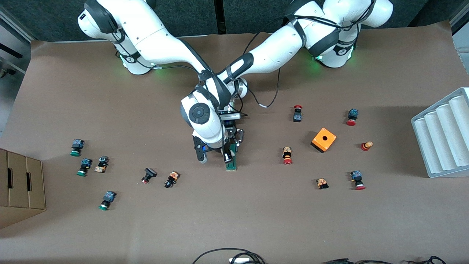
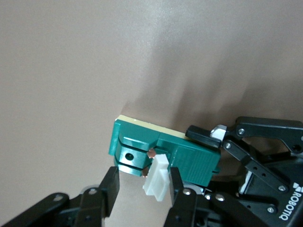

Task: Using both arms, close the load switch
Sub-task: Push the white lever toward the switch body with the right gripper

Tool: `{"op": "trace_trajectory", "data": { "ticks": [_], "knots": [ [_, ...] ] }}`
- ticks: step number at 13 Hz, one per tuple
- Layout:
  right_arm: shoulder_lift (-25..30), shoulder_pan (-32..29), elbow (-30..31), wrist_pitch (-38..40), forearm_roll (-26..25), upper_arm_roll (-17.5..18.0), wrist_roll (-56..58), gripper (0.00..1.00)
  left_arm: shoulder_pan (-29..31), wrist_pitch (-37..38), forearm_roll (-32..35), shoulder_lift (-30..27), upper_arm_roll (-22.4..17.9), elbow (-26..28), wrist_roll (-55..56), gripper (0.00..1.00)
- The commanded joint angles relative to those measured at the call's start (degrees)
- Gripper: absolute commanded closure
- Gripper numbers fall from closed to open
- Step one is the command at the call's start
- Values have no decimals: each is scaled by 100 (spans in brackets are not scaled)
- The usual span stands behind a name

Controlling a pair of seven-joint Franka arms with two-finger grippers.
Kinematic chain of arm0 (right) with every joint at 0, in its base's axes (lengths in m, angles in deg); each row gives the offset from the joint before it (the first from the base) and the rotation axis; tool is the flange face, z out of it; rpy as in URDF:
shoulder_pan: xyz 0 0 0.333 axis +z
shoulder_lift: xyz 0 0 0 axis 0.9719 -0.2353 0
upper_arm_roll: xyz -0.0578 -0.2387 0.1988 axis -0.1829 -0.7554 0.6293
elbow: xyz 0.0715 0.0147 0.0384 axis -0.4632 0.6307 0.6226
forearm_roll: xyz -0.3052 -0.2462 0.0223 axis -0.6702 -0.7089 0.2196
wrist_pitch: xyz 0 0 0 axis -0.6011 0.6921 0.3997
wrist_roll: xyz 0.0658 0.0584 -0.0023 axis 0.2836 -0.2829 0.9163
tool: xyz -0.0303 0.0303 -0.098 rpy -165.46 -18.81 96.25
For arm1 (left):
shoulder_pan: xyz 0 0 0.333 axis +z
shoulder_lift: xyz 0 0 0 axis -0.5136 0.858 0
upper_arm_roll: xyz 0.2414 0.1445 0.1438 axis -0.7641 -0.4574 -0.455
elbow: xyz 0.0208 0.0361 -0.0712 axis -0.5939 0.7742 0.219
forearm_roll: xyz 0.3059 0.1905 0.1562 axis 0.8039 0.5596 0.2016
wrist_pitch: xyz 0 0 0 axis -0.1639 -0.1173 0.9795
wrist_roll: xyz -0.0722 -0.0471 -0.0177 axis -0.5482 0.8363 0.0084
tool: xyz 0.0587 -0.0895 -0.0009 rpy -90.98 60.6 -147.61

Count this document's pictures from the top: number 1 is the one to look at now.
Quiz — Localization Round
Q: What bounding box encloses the green mushroom push button switch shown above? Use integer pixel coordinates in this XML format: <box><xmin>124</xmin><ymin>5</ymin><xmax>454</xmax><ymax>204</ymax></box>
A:
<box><xmin>70</xmin><ymin>139</ymin><xmax>85</xmax><ymax>157</ymax></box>
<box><xmin>98</xmin><ymin>191</ymin><xmax>117</xmax><ymax>211</ymax></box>
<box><xmin>77</xmin><ymin>158</ymin><xmax>93</xmax><ymax>177</ymax></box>

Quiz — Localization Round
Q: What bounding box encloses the black selector switch orange block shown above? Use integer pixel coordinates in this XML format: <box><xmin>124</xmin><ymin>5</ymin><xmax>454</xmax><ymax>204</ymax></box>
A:
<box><xmin>164</xmin><ymin>171</ymin><xmax>180</xmax><ymax>189</ymax></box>

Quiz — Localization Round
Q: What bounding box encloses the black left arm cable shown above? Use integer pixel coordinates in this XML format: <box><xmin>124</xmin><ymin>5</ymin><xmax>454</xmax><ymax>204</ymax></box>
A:
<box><xmin>234</xmin><ymin>67</ymin><xmax>282</xmax><ymax>109</ymax></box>

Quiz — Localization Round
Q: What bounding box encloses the black rectangular push button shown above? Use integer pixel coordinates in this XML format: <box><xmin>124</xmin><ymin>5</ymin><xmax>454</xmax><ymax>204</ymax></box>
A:
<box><xmin>141</xmin><ymin>168</ymin><xmax>158</xmax><ymax>184</ymax></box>

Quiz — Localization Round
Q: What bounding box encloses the brown cardboard box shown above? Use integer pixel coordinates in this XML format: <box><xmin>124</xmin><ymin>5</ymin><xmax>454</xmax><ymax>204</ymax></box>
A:
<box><xmin>0</xmin><ymin>148</ymin><xmax>47</xmax><ymax>230</ymax></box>

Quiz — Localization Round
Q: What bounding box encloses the grey cabinet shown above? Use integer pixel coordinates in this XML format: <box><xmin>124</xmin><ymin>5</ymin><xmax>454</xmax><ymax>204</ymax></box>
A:
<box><xmin>450</xmin><ymin>2</ymin><xmax>469</xmax><ymax>52</ymax></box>
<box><xmin>0</xmin><ymin>7</ymin><xmax>32</xmax><ymax>79</ymax></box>

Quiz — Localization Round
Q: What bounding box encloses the black beige switch block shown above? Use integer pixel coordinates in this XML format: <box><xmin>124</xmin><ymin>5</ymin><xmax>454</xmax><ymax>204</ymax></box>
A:
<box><xmin>94</xmin><ymin>155</ymin><xmax>110</xmax><ymax>173</ymax></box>

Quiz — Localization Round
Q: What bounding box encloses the black looped cable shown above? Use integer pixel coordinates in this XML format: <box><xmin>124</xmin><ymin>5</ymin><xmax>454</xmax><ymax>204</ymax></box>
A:
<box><xmin>192</xmin><ymin>248</ymin><xmax>266</xmax><ymax>264</ymax></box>

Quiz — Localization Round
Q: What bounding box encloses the orange button enclosure box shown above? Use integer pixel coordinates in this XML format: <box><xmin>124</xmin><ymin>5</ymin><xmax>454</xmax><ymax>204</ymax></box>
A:
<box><xmin>310</xmin><ymin>127</ymin><xmax>337</xmax><ymax>154</ymax></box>

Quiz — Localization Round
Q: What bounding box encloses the grey ribbed plastic tray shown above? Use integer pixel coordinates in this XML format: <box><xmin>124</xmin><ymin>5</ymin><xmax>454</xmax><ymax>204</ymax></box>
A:
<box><xmin>411</xmin><ymin>87</ymin><xmax>469</xmax><ymax>179</ymax></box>

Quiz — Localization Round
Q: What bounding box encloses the green load switch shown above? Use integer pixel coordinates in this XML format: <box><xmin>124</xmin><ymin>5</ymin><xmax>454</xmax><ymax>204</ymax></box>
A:
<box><xmin>224</xmin><ymin>143</ymin><xmax>239</xmax><ymax>172</ymax></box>

